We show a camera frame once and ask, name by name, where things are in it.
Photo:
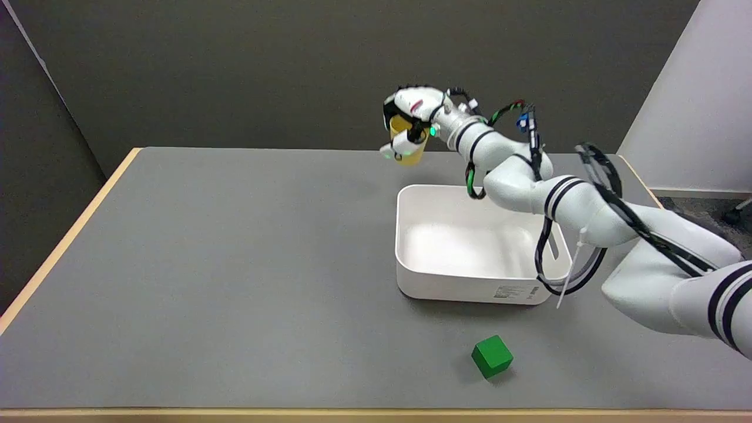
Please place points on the green cube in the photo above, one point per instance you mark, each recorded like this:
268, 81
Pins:
492, 356

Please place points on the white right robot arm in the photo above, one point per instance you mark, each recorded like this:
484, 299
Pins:
587, 211

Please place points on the white plastic box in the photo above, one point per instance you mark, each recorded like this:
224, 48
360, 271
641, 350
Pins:
470, 247

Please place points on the black stand foot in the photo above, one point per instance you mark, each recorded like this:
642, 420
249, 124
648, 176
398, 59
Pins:
737, 212

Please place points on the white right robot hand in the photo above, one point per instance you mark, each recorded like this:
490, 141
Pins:
414, 104

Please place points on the yellow cup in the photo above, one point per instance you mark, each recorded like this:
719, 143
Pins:
410, 151

